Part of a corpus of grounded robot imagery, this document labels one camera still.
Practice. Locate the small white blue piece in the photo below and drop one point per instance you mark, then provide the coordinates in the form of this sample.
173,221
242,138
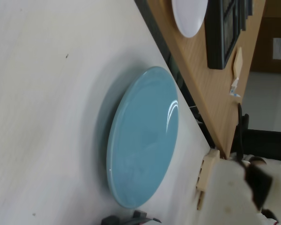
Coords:
234,87

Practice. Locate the black framed rack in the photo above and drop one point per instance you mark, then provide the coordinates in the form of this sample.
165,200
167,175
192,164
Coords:
215,47

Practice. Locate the light wooden desk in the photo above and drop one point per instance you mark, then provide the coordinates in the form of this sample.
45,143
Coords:
196,70

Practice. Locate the black bulky furniture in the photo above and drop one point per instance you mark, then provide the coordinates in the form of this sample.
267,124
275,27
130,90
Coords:
267,145

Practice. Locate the brown cardboard box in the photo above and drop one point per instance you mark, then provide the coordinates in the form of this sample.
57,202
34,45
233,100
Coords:
262,47

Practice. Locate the white oval dish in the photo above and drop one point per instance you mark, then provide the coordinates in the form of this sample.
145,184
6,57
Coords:
189,16

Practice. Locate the beige wooden piece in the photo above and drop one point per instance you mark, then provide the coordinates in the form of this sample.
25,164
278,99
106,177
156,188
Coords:
237,63

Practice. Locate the grey circular toy track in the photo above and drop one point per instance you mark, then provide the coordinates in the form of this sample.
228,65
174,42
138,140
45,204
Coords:
110,220

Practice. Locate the blue round dish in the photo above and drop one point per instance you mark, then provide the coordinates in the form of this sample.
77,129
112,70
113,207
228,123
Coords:
142,140

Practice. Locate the beige notched wooden block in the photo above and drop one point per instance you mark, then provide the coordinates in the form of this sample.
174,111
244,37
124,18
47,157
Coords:
209,173

